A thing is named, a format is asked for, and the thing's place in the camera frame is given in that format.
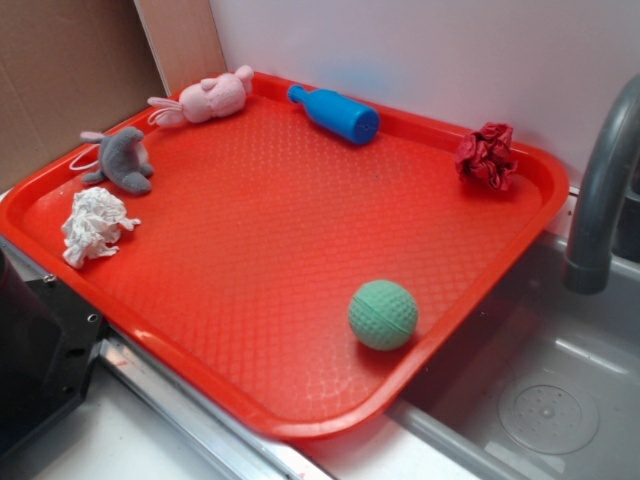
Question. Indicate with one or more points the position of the pink plush bunny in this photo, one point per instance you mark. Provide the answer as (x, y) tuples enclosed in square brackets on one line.
[(210, 98)]

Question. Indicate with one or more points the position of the crumpled red paper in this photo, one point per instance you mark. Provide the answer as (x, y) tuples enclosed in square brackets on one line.
[(485, 155)]

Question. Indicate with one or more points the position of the blue plastic bottle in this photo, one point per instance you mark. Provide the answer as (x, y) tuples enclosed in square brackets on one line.
[(351, 120)]

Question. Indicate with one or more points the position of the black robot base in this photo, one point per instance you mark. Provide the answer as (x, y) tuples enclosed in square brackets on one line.
[(50, 338)]

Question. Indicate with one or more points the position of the green dimpled ball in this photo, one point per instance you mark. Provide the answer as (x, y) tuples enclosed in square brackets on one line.
[(383, 315)]

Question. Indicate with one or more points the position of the red plastic tray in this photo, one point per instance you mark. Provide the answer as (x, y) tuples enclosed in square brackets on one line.
[(258, 231)]

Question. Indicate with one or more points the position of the grey plush seal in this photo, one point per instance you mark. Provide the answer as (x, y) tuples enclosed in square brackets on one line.
[(122, 159)]

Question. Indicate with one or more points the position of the brown cardboard panel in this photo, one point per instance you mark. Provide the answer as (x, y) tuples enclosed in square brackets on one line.
[(66, 67)]

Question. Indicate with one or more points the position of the grey toy faucet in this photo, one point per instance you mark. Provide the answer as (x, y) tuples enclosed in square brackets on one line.
[(606, 216)]

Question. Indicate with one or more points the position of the light wooden board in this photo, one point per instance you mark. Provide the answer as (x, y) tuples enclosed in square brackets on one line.
[(183, 39)]

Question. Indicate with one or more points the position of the crumpled white paper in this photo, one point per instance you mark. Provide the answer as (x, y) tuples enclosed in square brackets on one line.
[(95, 226)]

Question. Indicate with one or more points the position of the grey toy sink basin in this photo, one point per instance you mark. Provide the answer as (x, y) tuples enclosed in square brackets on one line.
[(538, 382)]

